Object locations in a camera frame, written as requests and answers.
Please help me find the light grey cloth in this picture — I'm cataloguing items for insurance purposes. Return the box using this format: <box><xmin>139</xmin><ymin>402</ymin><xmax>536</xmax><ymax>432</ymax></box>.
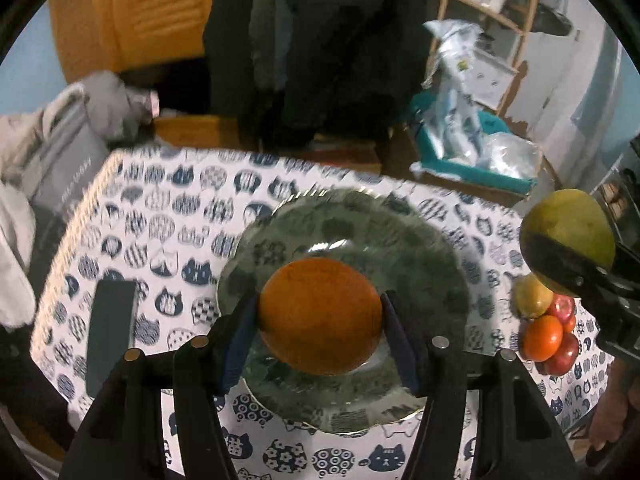
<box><xmin>0</xmin><ymin>110</ymin><xmax>38</xmax><ymax>328</ymax></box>

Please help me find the white patterned box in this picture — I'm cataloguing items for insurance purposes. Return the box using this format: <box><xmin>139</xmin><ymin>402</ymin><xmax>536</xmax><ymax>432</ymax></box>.
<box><xmin>462</xmin><ymin>47</ymin><xmax>518</xmax><ymax>111</ymax></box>

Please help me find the grey hanging garment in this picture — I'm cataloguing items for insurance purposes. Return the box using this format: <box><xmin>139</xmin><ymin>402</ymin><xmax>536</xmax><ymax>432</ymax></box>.
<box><xmin>247</xmin><ymin>0</ymin><xmax>301</xmax><ymax>93</ymax></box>

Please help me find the grey bag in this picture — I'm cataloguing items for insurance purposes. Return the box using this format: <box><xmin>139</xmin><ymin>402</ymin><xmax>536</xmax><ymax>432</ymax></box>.
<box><xmin>27</xmin><ymin>87</ymin><xmax>111</xmax><ymax>221</ymax></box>

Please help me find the wooden louvered cabinet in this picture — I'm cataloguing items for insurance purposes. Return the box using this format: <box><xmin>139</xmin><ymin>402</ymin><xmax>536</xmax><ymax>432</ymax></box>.
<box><xmin>47</xmin><ymin>0</ymin><xmax>223</xmax><ymax>86</ymax></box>

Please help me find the teal box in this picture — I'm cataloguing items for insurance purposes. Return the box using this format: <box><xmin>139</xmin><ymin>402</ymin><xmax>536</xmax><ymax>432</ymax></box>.
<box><xmin>407</xmin><ymin>91</ymin><xmax>541</xmax><ymax>196</ymax></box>

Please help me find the grey clothing pile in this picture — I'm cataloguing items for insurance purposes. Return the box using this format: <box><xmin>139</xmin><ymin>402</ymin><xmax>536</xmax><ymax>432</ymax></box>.
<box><xmin>80</xmin><ymin>71</ymin><xmax>160</xmax><ymax>142</ymax></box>

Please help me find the white rice bag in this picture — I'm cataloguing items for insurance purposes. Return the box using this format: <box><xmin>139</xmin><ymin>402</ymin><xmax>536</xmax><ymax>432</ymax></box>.
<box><xmin>422</xmin><ymin>19</ymin><xmax>493</xmax><ymax>166</ymax></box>

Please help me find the clear glass plate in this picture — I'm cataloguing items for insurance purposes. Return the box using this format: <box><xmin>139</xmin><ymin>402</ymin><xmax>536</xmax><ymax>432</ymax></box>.
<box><xmin>216</xmin><ymin>187</ymin><xmax>471</xmax><ymax>435</ymax></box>

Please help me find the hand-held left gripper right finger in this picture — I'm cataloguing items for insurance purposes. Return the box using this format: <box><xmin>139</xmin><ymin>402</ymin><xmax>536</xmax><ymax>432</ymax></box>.
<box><xmin>380</xmin><ymin>290</ymin><xmax>581</xmax><ymax>480</ymax></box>

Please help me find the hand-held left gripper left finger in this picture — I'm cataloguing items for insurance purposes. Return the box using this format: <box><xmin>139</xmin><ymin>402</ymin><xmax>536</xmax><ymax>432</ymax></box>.
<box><xmin>59</xmin><ymin>292</ymin><xmax>261</xmax><ymax>480</ymax></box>

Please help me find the red apple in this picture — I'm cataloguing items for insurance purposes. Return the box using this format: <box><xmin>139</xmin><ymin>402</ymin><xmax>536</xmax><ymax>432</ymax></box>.
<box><xmin>547</xmin><ymin>294</ymin><xmax>577</xmax><ymax>323</ymax></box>
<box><xmin>544</xmin><ymin>332</ymin><xmax>581</xmax><ymax>377</ymax></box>

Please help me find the cat print tablecloth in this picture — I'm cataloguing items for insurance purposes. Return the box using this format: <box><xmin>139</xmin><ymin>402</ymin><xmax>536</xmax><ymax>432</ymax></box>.
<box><xmin>30</xmin><ymin>147</ymin><xmax>618</xmax><ymax>480</ymax></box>

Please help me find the dark rectangular phone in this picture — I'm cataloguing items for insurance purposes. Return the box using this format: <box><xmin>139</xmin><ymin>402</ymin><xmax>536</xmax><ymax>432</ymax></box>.
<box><xmin>86</xmin><ymin>280</ymin><xmax>140</xmax><ymax>398</ymax></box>

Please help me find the wooden shelf rack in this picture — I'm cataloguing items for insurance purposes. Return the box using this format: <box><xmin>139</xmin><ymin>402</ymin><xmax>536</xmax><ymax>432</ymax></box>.
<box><xmin>430</xmin><ymin>0</ymin><xmax>546</xmax><ymax>116</ymax></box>

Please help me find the shoe rack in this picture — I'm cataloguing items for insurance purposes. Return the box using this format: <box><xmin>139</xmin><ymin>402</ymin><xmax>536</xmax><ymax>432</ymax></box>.
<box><xmin>592</xmin><ymin>140</ymin><xmax>640</xmax><ymax>221</ymax></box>

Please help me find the black hanging jacket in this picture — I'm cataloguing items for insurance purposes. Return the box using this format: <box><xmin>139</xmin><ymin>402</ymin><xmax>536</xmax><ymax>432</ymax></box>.
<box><xmin>202</xmin><ymin>0</ymin><xmax>428</xmax><ymax>153</ymax></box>

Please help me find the clear plastic bag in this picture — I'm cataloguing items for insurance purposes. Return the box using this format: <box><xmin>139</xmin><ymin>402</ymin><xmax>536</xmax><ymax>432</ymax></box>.
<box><xmin>480</xmin><ymin>132</ymin><xmax>543</xmax><ymax>181</ymax></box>

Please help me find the dark hanging cloth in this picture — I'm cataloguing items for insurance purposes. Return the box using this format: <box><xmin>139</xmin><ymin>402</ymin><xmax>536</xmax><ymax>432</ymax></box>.
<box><xmin>535</xmin><ymin>0</ymin><xmax>575</xmax><ymax>37</ymax></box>

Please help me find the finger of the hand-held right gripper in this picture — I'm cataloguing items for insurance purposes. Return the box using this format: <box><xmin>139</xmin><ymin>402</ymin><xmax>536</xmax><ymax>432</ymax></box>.
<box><xmin>522</xmin><ymin>234</ymin><xmax>609</xmax><ymax>297</ymax></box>

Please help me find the person's right hand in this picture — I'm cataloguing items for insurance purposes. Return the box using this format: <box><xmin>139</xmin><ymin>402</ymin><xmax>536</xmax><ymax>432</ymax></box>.
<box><xmin>589</xmin><ymin>359</ymin><xmax>633</xmax><ymax>453</ymax></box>

